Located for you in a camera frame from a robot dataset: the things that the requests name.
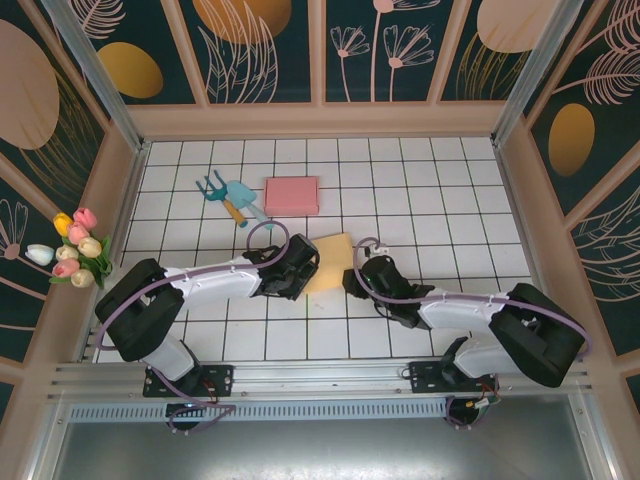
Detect yellow paper box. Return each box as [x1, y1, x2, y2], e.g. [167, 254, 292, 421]
[303, 231, 353, 296]

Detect pink paper box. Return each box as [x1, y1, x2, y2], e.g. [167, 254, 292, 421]
[263, 175, 321, 216]

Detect blue garden trowel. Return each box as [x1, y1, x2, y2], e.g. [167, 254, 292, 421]
[225, 180, 276, 230]

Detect artificial tulip bouquet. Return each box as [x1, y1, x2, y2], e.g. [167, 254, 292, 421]
[24, 207, 115, 290]

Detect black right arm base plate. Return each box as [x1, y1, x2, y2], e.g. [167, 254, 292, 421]
[408, 359, 501, 396]

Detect teal garden fork, wooden handle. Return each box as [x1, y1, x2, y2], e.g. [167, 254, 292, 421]
[195, 169, 250, 230]

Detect aluminium mounting rail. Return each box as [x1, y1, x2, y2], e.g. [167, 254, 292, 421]
[47, 354, 594, 404]

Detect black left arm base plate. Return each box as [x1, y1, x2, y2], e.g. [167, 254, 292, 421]
[143, 363, 235, 399]

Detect slotted grey cable duct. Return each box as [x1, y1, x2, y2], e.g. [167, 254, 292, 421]
[67, 397, 451, 424]

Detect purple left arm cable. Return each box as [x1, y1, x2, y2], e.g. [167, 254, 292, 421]
[97, 222, 291, 436]

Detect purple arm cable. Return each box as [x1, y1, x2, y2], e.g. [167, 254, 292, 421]
[97, 222, 291, 436]
[352, 235, 595, 431]

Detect dark wall panel, pink flowers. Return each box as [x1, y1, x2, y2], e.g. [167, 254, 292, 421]
[319, 0, 439, 106]

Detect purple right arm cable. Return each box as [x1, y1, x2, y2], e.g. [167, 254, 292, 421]
[352, 235, 595, 431]

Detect dark wall panel, pale disc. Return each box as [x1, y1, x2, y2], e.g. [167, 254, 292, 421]
[439, 0, 546, 104]

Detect aluminium frame post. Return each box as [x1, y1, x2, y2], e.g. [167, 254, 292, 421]
[491, 0, 584, 146]
[42, 0, 151, 154]

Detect dark wall panel, gold oval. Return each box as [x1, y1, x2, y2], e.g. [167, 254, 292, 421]
[82, 0, 204, 106]

